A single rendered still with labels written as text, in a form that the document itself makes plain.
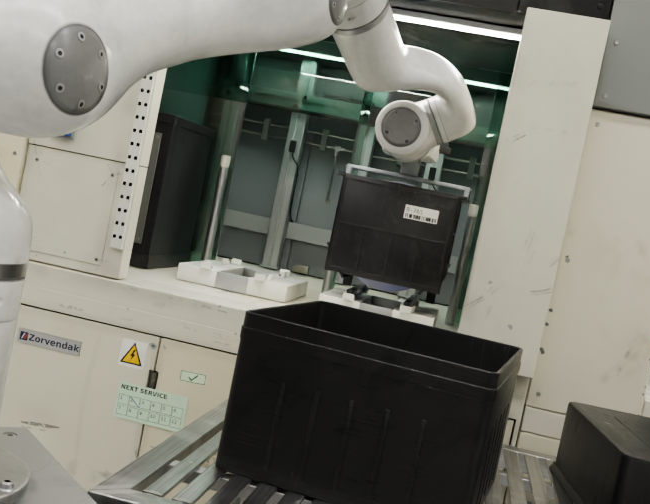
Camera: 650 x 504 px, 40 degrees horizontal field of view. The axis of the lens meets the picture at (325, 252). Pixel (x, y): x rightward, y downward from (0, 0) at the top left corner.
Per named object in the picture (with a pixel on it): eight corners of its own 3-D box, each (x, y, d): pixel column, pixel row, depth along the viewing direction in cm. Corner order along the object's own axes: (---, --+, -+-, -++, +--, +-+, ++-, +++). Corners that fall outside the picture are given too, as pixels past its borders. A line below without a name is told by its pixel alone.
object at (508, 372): (295, 422, 122) (320, 299, 121) (496, 479, 114) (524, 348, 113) (209, 466, 96) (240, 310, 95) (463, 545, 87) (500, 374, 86)
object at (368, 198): (310, 289, 161) (346, 116, 160) (329, 283, 181) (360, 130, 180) (443, 318, 157) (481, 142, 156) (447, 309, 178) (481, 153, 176)
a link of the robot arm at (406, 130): (428, 102, 149) (376, 121, 151) (423, 89, 136) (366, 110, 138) (444, 149, 149) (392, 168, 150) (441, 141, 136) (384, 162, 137)
